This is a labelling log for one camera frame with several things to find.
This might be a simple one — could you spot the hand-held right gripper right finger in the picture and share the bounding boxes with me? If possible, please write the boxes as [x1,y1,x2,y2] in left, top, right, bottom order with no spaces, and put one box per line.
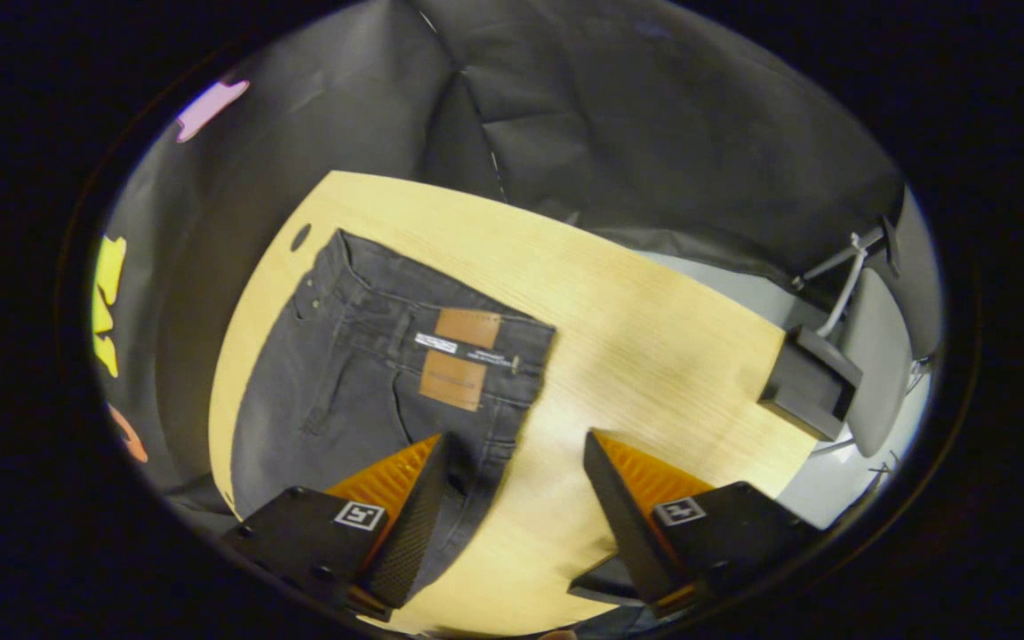
[582,429,822,620]

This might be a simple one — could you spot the grey office chair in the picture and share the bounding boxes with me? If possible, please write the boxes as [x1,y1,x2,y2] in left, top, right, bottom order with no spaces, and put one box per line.
[788,187,947,499]

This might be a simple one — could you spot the black box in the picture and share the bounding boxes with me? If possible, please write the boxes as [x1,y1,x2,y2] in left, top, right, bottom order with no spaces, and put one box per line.
[756,324,864,443]

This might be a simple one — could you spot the dark grey jeans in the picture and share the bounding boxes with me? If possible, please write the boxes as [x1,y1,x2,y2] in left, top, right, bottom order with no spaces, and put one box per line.
[229,229,557,598]

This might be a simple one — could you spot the black backdrop cloth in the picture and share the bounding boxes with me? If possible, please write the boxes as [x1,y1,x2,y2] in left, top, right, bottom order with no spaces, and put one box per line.
[90,0,908,516]

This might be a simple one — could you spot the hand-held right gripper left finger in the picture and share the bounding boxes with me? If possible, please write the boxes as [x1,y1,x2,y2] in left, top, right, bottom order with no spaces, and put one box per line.
[220,433,452,623]

